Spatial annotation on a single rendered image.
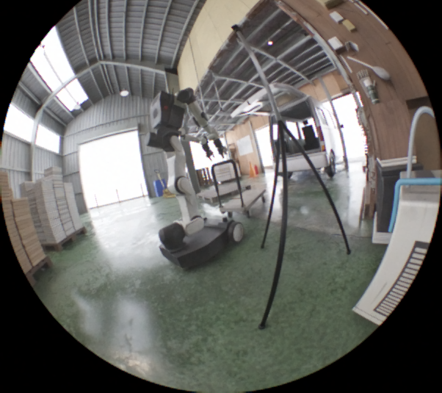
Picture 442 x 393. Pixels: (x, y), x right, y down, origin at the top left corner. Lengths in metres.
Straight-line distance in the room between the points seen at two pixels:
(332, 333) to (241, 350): 0.36
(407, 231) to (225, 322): 0.75
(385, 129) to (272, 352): 1.18
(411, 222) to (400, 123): 0.69
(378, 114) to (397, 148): 0.22
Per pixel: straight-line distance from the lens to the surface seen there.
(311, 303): 0.79
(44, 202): 2.85
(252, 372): 0.69
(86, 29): 7.21
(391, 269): 0.53
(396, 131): 1.02
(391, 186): 0.99
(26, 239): 2.25
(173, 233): 1.01
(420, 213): 0.44
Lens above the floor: 0.69
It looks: 2 degrees down
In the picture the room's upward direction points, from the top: 13 degrees counter-clockwise
